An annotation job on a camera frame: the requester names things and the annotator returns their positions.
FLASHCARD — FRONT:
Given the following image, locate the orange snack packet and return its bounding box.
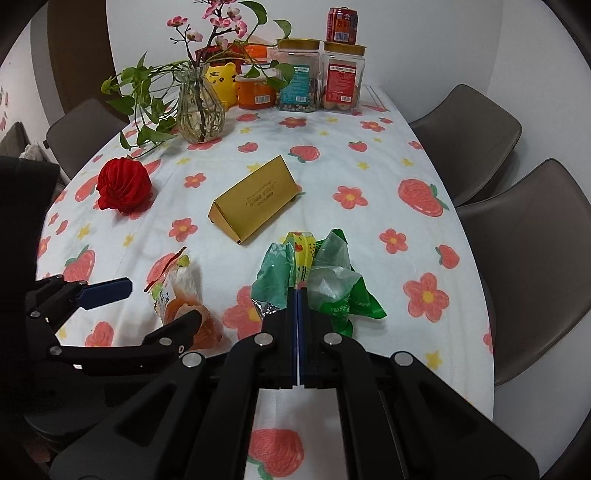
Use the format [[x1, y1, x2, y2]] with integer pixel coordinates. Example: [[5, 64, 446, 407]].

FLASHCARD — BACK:
[[143, 247, 225, 352]]

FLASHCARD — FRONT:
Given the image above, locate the clear glass vase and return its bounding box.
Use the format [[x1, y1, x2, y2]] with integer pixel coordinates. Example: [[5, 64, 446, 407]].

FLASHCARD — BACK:
[[177, 65, 226, 144]]

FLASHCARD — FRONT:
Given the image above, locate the yellow tiger toy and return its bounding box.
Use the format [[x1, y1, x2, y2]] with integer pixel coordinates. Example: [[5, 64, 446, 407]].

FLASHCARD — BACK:
[[205, 62, 241, 109]]

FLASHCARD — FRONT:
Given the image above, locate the glass vase with plants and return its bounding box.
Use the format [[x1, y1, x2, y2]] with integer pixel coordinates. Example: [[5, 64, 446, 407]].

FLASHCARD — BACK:
[[102, 0, 296, 160]]

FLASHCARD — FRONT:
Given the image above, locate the brown wooden door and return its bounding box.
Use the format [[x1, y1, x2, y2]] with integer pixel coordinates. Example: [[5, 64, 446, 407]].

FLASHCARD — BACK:
[[46, 0, 112, 121]]

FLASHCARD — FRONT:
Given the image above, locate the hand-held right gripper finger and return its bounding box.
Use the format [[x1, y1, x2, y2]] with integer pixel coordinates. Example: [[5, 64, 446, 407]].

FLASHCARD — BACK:
[[48, 286, 300, 480], [300, 287, 541, 480]]

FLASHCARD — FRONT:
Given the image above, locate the grey sofa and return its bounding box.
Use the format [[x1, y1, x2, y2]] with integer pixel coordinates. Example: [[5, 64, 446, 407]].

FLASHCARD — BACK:
[[0, 122, 47, 162]]

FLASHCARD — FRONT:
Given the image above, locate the orange plastic tub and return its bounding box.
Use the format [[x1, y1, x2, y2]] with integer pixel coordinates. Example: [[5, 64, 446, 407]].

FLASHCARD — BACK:
[[236, 65, 278, 110]]

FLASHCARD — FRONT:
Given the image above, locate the green snack bag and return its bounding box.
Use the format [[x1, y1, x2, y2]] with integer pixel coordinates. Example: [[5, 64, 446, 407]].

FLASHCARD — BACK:
[[250, 228, 387, 337]]

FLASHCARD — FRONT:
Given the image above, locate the red cardboard box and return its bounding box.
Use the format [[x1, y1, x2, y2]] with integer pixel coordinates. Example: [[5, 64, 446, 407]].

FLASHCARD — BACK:
[[196, 41, 245, 70]]

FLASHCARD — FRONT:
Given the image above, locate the triangular gold box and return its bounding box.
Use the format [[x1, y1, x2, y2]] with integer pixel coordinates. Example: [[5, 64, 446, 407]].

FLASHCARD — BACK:
[[208, 155, 300, 244]]

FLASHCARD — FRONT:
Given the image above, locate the red drink can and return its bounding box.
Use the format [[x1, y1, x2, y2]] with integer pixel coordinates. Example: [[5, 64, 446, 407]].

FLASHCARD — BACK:
[[327, 7, 360, 45]]

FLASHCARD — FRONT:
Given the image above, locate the clear jar blue label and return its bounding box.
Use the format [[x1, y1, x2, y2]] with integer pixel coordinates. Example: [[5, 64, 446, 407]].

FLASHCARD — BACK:
[[276, 38, 321, 114]]

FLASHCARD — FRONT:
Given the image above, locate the pink blossom branch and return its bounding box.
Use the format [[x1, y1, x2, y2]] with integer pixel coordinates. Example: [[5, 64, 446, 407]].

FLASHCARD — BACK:
[[166, 0, 250, 44]]

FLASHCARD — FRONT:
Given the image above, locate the grey-brown dining chair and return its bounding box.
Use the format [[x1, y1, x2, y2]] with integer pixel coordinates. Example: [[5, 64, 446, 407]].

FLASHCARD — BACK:
[[455, 158, 591, 386], [46, 98, 130, 181], [409, 84, 522, 206]]

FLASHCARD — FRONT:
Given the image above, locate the clear jar red label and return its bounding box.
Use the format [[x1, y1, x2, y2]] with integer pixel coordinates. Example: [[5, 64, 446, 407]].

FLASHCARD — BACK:
[[321, 41, 368, 114]]

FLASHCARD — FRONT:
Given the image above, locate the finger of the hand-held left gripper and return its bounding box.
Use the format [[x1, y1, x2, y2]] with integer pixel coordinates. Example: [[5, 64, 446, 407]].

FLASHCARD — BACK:
[[48, 309, 205, 376], [25, 275, 134, 333]]

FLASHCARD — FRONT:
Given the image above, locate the red paper honeycomb flower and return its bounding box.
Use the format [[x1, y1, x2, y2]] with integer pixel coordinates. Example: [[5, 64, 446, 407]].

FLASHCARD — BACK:
[[95, 157, 153, 214]]

